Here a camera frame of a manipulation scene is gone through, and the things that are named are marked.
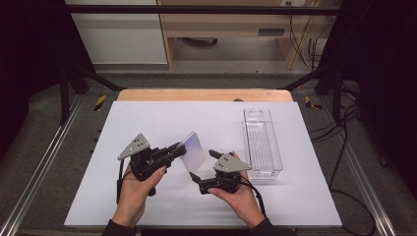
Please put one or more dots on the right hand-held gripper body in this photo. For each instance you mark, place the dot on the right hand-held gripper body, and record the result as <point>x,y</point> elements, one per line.
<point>229,165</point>

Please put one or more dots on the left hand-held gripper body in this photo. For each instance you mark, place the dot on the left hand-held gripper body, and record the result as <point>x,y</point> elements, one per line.
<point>147,162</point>

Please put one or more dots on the iridescent blue phone case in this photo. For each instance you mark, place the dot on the iridescent blue phone case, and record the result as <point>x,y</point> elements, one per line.
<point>194,154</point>

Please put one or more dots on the person's left hand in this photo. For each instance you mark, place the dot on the person's left hand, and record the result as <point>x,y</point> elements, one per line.
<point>136,196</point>

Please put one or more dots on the person's right hand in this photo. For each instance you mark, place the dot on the person's right hand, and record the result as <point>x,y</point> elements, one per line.
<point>244,203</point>

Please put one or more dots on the white work board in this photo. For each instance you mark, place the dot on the white work board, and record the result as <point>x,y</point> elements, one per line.
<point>147,114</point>

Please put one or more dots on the clear plastic tray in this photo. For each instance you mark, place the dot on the clear plastic tray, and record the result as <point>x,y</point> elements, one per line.
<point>262,141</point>

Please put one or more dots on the wooden table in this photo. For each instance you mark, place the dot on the wooden table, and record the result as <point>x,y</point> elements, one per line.
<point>196,95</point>

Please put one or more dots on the yellow black tape strip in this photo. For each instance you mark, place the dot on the yellow black tape strip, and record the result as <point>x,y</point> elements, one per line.
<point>100,103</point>
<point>309,103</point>

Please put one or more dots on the white cabinet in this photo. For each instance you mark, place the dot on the white cabinet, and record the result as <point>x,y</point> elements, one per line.
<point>124,39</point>

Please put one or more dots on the light wooden desk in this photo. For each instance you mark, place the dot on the light wooden desk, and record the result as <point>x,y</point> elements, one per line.
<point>229,24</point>

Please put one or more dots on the grey desk label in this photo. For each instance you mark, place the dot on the grey desk label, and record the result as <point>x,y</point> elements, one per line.
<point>271,31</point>

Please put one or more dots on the black curtain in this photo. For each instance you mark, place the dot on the black curtain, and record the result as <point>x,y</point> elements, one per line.
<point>387,65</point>
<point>29,49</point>

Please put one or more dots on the black frame strut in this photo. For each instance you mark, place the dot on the black frame strut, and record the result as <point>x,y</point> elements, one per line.
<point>65,98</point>
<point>337,98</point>

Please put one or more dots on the aluminium floor rail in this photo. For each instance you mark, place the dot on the aluminium floor rail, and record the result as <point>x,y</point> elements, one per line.
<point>364,183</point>
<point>39,164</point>

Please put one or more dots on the black horizontal frame bar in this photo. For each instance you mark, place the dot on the black horizontal frame bar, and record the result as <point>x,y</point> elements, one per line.
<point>196,9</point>

